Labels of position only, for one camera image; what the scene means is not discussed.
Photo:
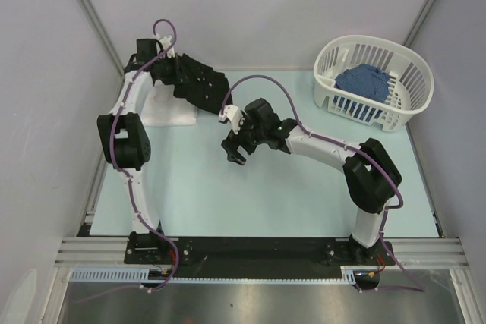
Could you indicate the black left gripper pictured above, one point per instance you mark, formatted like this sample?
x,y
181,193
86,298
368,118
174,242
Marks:
x,y
179,75

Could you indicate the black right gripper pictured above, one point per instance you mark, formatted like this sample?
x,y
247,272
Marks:
x,y
233,142

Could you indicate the black long sleeve shirt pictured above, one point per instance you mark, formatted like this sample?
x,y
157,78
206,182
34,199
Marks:
x,y
201,85

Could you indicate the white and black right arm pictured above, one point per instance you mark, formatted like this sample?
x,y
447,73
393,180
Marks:
x,y
371,176

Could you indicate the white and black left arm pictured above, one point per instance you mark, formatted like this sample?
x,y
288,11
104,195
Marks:
x,y
126,147

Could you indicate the folded white shirt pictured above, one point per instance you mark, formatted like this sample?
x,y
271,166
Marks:
x,y
162,109

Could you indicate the blue crumpled shirt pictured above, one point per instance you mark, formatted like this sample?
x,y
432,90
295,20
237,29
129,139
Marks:
x,y
365,81

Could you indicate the white plastic laundry basket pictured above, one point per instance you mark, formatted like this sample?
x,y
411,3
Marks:
x,y
411,85

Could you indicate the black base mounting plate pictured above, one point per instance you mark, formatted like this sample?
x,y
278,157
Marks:
x,y
255,258

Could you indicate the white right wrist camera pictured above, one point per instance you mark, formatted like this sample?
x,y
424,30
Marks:
x,y
233,115

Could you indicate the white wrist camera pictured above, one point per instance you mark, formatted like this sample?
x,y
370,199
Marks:
x,y
166,42
233,115

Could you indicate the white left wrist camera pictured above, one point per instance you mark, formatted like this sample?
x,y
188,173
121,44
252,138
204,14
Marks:
x,y
166,42

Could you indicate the white slotted cable duct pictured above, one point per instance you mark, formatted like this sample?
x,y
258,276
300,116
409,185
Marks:
x,y
114,274

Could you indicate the aluminium frame rail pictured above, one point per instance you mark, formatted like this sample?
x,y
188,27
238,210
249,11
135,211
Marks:
x,y
413,253

